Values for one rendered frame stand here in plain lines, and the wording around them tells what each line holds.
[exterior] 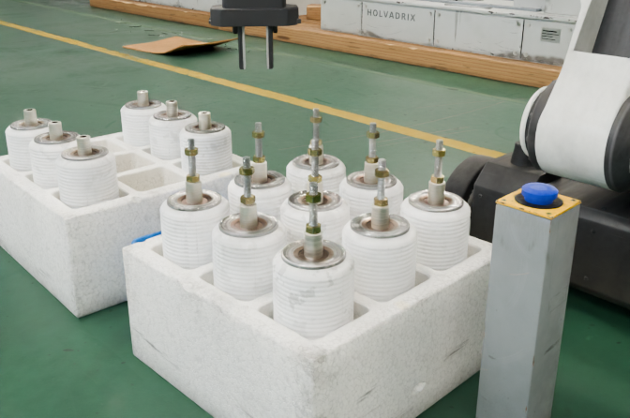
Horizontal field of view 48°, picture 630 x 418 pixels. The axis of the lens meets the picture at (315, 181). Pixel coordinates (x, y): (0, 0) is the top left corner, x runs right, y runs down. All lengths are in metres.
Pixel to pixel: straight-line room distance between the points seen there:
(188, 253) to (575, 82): 0.59
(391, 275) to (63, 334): 0.57
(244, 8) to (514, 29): 2.17
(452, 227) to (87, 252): 0.59
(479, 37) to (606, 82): 2.13
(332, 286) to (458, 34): 2.50
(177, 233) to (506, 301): 0.43
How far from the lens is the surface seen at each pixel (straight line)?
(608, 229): 1.18
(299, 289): 0.80
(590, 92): 1.05
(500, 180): 1.28
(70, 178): 1.21
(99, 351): 1.15
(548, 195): 0.83
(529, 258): 0.84
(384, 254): 0.87
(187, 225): 0.96
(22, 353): 1.19
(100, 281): 1.24
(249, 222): 0.89
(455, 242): 0.97
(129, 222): 1.22
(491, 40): 3.12
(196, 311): 0.92
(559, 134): 1.04
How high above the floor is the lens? 0.61
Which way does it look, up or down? 20 degrees down
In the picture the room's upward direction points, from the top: straight up
